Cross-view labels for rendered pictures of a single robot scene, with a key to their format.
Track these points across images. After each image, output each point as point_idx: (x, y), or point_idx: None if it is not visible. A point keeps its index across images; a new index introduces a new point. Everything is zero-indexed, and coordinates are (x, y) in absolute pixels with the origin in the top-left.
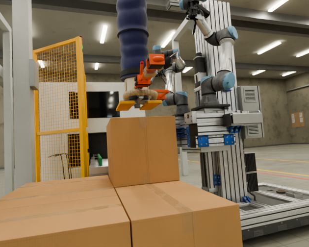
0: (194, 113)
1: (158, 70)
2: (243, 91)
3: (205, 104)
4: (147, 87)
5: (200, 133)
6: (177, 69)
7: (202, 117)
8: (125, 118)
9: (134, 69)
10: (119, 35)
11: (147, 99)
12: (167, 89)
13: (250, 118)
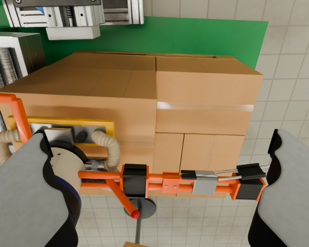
0: (93, 30)
1: (219, 173)
2: None
3: (100, 1)
4: (61, 160)
5: (103, 15)
6: None
7: (92, 7)
8: (153, 163)
9: (77, 221)
10: None
11: (69, 144)
12: (17, 101)
13: None
